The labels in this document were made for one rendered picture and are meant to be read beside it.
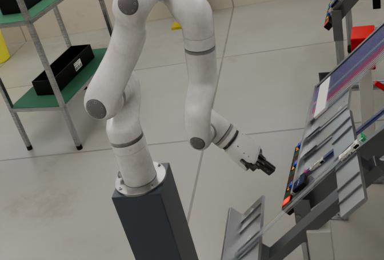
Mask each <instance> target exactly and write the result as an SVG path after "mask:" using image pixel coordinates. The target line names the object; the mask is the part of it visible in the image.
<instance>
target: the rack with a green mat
mask: <svg viewBox="0 0 384 260"><path fill-rule="evenodd" d="M16 1H17V4H18V6H19V8H20V11H21V13H16V14H8V15H3V14H2V12H1V10H0V29H3V28H9V27H18V26H27V28H28V30H29V33H30V35H31V38H32V40H33V42H34V45H35V48H36V50H37V52H38V55H39V57H40V60H41V62H42V64H43V67H44V70H45V72H46V75H47V77H48V79H49V82H50V84H51V87H52V89H53V92H54V94H55V95H37V94H36V91H35V89H34V86H33V87H32V88H31V89H30V90H29V91H27V92H26V93H25V94H24V95H23V96H22V97H21V98H20V99H19V100H17V101H16V103H15V104H13V103H12V101H11V99H10V97H9V95H8V93H7V91H6V88H5V86H4V84H3V82H2V80H1V78H0V92H1V94H2V96H3V99H4V101H5V103H6V105H7V108H8V110H9V112H10V114H11V116H12V118H13V120H14V122H15V125H16V127H17V129H18V131H19V133H20V135H21V137H22V139H23V142H24V144H25V146H26V148H27V150H28V151H29V150H32V149H33V147H32V145H31V143H30V141H29V138H28V136H27V134H26V132H25V130H24V128H23V126H22V123H21V121H20V119H19V116H18V114H17V112H28V111H56V110H61V111H62V114H63V116H64V119H65V121H66V123H67V126H68V128H69V131H70V133H71V136H72V138H73V141H74V143H75V145H76V148H77V150H81V149H83V147H82V144H81V142H80V140H79V137H78V134H77V132H76V130H75V127H74V125H73V122H72V120H71V117H70V114H69V112H68V110H67V107H68V106H69V105H70V104H71V103H72V102H73V100H75V99H76V97H77V96H79V94H80V93H81V92H82V91H83V90H86V89H87V85H88V84H89V83H90V82H91V80H92V78H93V76H94V74H95V72H96V71H97V69H98V67H99V65H100V63H101V62H102V60H103V58H104V56H105V53H106V50H107V48H102V49H92V51H93V54H94V58H93V59H92V60H91V61H90V62H89V63H88V64H87V65H86V66H85V67H84V68H83V69H82V70H81V71H80V72H79V73H78V75H77V76H76V77H75V78H74V79H73V80H72V81H71V82H70V83H69V84H68V85H67V86H66V87H65V88H64V89H63V90H62V91H60V90H59V87H58V85H57V82H56V80H55V77H54V74H53V72H52V70H51V67H50V65H49V62H48V60H47V57H46V54H45V52H44V50H43V47H42V45H41V42H40V40H39V37H38V34H37V32H36V30H35V27H34V25H33V23H34V22H35V21H37V20H38V19H40V17H42V16H43V15H45V14H46V13H48V12H49V11H50V10H51V9H53V10H54V14H55V16H56V19H57V21H58V24H59V27H60V29H61V32H62V35H63V37H64V40H65V42H66V46H67V48H69V47H70V46H72V45H71V42H70V39H69V36H68V34H67V31H66V28H65V26H64V23H63V20H62V17H61V15H60V12H59V10H58V6H57V5H58V4H60V3H61V2H62V1H64V0H41V1H40V2H39V3H37V4H36V5H35V6H33V7H32V8H30V9H29V10H27V7H26V5H25V2H24V0H16ZM99 4H100V6H101V9H102V12H103V16H104V18H105V22H106V25H107V28H108V31H109V34H110V37H111V35H112V32H113V27H112V24H111V20H110V17H109V14H108V12H107V8H106V5H105V2H104V0H99Z"/></svg>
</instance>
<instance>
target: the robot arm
mask: <svg viewBox="0 0 384 260"><path fill-rule="evenodd" d="M158 1H160V2H162V3H164V4H165V5H166V6H167V8H168V9H169V11H170V12H171V14H172V16H173V17H174V19H175V20H176V21H177V22H178V23H179V24H180V26H181V28H182V34H183V43H184V48H185V57H186V66H187V74H188V87H187V92H186V98H185V106H184V116H183V121H184V122H185V129H186V136H187V140H188V142H189V144H190V146H191V147H192V148H194V149H196V150H205V149H207V148H208V147H209V146H210V144H211V143H213V144H215V145H216V146H218V147H219V148H220V149H222V148H223V149H224V150H225V153H226V154H227V155H228V156H229V157H230V158H231V159H232V160H233V161H234V162H235V163H237V164H238V165H239V166H240V167H241V168H243V169H244V170H246V171H247V170H248V169H249V168H250V169H251V170H252V171H255V170H256V169H261V170H262V171H263V172H265V173H266V174H267V175H271V174H272V173H273V172H275V168H276V167H275V166H274V165H272V164H271V163H270V162H268V161H267V160H266V158H265V157H264V156H263V155H262V149H261V148H260V145H259V144H258V143H256V141H254V140H253V139H251V138H250V137H248V136H247V135H245V134H244V133H242V132H240V131H238V130H237V128H236V127H235V126H234V125H232V124H231V123H230V122H229V121H227V120H226V119H224V117H222V116H221V115H219V114H218V113H217V112H216V111H214V110H213V109H212V105H213V99H214V94H215V90H216V87H217V82H218V72H217V55H216V47H215V33H214V20H213V12H212V9H211V6H210V4H209V3H208V1H207V0H113V5H112V11H113V15H114V28H113V32H112V35H111V39H110V42H109V45H108V48H107V50H106V53H105V56H104V58H103V60H102V62H101V63H100V65H99V67H98V69H97V71H96V72H95V74H94V76H93V78H92V80H91V82H90V84H89V86H88V88H87V90H86V93H85V97H84V106H85V109H86V111H87V113H88V114H89V115H90V116H91V117H93V118H94V119H97V120H100V121H105V120H107V122H106V133H107V137H108V139H109V142H110V145H111V148H112V150H113V153H114V156H115V159H116V162H117V164H118V167H119V170H120V171H117V174H118V176H117V178H116V180H115V188H116V190H117V192H119V193H120V194H122V195H124V196H127V197H137V196H141V195H145V194H148V193H150V192H152V191H154V190H155V189H157V188H158V187H160V185H161V184H163V182H164V180H165V178H166V169H165V167H164V166H163V165H162V164H160V163H158V162H153V160H152V158H151V155H150V152H149V148H148V146H147V142H146V139H145V136H144V133H143V130H142V127H141V124H140V121H139V112H140V104H141V88H140V84H139V80H138V77H137V75H136V73H135V72H134V68H135V66H136V64H137V62H138V59H139V56H140V54H141V51H142V49H143V46H144V43H145V40H146V36H147V29H146V20H147V17H148V14H149V12H150V11H151V9H152V8H153V6H154V5H155V4H156V3H157V2H158Z"/></svg>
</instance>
